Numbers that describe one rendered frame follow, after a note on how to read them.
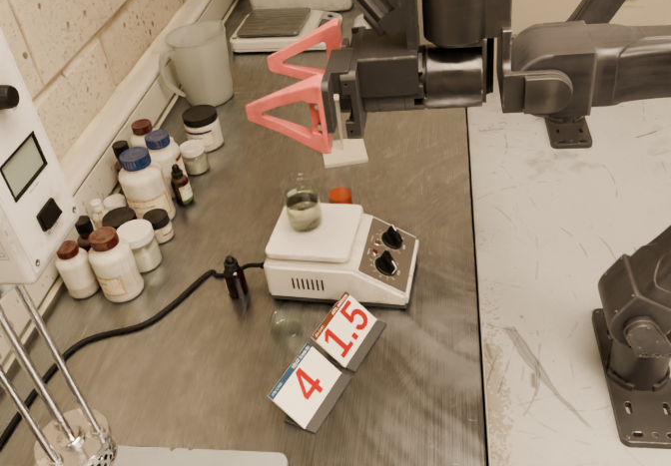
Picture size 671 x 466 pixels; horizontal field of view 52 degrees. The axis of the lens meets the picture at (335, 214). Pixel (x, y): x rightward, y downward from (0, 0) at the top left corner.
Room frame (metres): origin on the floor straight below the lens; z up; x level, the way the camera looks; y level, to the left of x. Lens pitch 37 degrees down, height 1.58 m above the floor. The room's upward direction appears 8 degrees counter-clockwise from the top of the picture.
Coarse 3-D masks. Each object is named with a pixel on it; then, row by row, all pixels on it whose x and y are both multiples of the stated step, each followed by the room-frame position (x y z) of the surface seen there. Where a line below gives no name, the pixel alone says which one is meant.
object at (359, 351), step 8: (368, 312) 0.65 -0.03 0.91; (376, 320) 0.64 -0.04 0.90; (368, 328) 0.63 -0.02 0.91; (376, 328) 0.63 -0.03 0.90; (360, 336) 0.62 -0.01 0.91; (368, 336) 0.62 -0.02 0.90; (376, 336) 0.62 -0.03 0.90; (320, 344) 0.59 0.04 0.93; (360, 344) 0.61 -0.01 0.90; (368, 344) 0.60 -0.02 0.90; (328, 352) 0.59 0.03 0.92; (352, 352) 0.59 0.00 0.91; (360, 352) 0.59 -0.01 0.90; (328, 360) 0.59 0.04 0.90; (336, 360) 0.58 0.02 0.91; (344, 360) 0.58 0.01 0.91; (352, 360) 0.58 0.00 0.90; (360, 360) 0.58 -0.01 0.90; (352, 368) 0.57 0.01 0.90
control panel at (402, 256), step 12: (372, 228) 0.77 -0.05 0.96; (384, 228) 0.78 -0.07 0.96; (372, 240) 0.74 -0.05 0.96; (408, 240) 0.76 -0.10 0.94; (372, 252) 0.72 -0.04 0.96; (396, 252) 0.73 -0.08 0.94; (408, 252) 0.74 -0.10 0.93; (360, 264) 0.69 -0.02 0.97; (372, 264) 0.70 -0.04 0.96; (396, 264) 0.71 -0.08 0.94; (408, 264) 0.72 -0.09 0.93; (372, 276) 0.68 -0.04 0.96; (384, 276) 0.68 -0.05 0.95; (396, 276) 0.69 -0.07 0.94; (396, 288) 0.67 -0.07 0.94
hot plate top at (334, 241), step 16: (336, 208) 0.80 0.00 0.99; (352, 208) 0.79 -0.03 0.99; (288, 224) 0.78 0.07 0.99; (336, 224) 0.76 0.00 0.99; (352, 224) 0.76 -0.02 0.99; (272, 240) 0.74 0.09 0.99; (288, 240) 0.74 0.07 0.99; (304, 240) 0.73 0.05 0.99; (320, 240) 0.73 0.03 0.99; (336, 240) 0.72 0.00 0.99; (352, 240) 0.72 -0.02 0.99; (272, 256) 0.71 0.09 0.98; (288, 256) 0.71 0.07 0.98; (304, 256) 0.70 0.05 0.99; (320, 256) 0.70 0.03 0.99; (336, 256) 0.69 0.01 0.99
